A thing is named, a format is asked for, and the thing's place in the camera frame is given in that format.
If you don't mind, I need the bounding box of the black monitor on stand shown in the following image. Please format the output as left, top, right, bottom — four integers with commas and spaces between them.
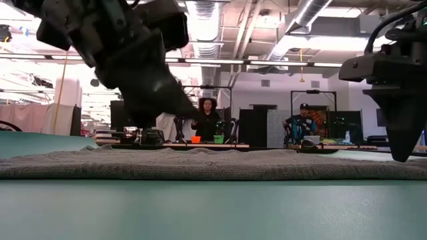
376, 108, 390, 127

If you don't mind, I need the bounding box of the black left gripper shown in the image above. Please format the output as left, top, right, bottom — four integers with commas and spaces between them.
36, 0, 197, 129

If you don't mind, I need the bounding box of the grey terry towel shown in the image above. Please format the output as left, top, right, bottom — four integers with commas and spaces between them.
0, 145, 427, 181

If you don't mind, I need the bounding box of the black partition panel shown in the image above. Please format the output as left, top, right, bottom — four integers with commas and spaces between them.
237, 104, 278, 148

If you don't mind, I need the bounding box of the grey partition panel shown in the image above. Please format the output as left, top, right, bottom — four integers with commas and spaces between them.
266, 109, 292, 148

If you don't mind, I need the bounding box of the yellow hanging cord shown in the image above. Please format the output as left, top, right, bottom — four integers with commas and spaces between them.
299, 48, 306, 83

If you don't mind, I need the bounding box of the pale curtain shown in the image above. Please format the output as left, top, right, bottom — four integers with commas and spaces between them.
0, 103, 76, 136

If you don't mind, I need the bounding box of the black rig frame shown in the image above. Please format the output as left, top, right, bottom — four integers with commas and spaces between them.
289, 89, 338, 113

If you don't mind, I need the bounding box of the wooden background table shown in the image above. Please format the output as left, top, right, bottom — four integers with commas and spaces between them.
286, 143, 380, 151
95, 141, 250, 149

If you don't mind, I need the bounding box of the yellow cable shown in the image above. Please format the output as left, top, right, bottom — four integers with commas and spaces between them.
53, 53, 69, 136

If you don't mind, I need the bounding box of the ribbed silver ceiling duct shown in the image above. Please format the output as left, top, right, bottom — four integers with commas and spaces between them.
185, 0, 223, 87

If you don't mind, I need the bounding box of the black low desk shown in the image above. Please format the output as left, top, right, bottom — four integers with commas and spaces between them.
366, 135, 390, 147

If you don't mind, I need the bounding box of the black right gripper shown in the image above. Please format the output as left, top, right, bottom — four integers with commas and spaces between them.
338, 43, 427, 163

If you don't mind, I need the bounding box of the long ceiling light bar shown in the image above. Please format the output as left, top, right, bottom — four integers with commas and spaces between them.
0, 53, 344, 69

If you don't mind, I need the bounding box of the person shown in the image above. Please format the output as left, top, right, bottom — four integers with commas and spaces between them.
190, 97, 223, 143
282, 102, 318, 146

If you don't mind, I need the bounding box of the dark monitor with green lights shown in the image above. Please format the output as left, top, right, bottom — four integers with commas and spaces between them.
328, 110, 364, 145

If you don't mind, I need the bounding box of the smooth silver ceiling duct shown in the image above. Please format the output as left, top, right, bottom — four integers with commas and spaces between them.
266, 0, 334, 61

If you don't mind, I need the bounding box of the green table mat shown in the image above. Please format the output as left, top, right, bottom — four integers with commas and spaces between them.
0, 130, 427, 240

